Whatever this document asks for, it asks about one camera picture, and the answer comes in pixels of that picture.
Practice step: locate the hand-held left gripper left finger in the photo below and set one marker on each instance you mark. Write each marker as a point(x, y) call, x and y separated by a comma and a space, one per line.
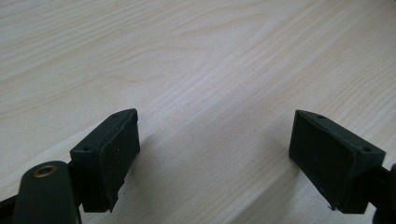
point(106, 161)

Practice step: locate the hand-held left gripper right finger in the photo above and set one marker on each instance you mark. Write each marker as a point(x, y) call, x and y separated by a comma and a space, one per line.
point(330, 161)

